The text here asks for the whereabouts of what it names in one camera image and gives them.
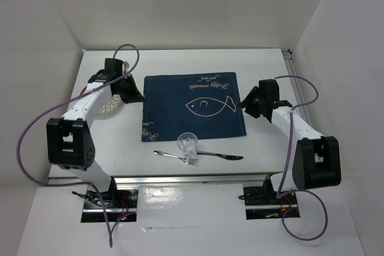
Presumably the floral ceramic plate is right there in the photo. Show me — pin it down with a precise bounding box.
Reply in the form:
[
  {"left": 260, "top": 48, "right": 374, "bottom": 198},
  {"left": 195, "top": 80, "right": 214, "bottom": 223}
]
[{"left": 80, "top": 86, "right": 124, "bottom": 118}]

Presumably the blue fish placemat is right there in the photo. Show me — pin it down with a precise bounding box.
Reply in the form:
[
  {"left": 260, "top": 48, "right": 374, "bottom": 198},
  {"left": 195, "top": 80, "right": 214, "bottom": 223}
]
[{"left": 142, "top": 72, "right": 247, "bottom": 142}]

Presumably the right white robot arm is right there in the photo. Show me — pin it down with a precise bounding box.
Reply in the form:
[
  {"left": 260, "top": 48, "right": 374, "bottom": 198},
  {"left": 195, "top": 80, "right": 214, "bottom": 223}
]
[{"left": 239, "top": 77, "right": 341, "bottom": 203}]

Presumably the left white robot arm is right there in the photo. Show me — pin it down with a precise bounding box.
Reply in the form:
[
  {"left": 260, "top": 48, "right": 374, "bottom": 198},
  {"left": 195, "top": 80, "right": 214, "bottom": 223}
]
[{"left": 46, "top": 58, "right": 144, "bottom": 207}]

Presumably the silver table knife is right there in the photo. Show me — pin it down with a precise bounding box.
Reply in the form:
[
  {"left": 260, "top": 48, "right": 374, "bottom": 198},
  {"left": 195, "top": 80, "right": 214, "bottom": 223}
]
[{"left": 197, "top": 151, "right": 244, "bottom": 161}]

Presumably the clear drinking glass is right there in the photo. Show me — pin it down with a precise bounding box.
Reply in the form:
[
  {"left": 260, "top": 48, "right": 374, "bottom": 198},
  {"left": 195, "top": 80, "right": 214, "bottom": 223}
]
[{"left": 176, "top": 132, "right": 198, "bottom": 158}]

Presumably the silver fork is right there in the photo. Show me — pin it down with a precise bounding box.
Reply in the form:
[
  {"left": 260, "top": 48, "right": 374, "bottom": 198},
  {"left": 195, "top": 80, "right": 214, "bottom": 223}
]
[{"left": 153, "top": 150, "right": 199, "bottom": 165}]

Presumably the aluminium right side rail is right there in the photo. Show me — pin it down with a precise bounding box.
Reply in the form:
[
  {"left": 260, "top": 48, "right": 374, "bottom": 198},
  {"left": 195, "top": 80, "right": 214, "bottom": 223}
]
[{"left": 281, "top": 49, "right": 313, "bottom": 125}]

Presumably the aluminium rail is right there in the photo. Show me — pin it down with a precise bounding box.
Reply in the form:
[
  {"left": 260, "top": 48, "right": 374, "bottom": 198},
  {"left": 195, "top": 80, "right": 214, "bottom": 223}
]
[
  {"left": 281, "top": 49, "right": 313, "bottom": 125},
  {"left": 114, "top": 173, "right": 272, "bottom": 186}
]

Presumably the aluminium front rail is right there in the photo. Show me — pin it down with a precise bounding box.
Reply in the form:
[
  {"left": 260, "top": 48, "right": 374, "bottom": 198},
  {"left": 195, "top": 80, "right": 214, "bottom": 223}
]
[{"left": 114, "top": 173, "right": 272, "bottom": 186}]

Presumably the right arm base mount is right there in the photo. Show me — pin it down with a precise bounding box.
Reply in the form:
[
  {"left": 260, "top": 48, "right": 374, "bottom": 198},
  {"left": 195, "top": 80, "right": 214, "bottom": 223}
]
[{"left": 238, "top": 179, "right": 301, "bottom": 220}]

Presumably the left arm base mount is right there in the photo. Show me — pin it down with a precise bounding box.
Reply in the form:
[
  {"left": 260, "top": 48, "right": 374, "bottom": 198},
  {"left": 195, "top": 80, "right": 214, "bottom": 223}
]
[{"left": 72, "top": 189, "right": 139, "bottom": 223}]

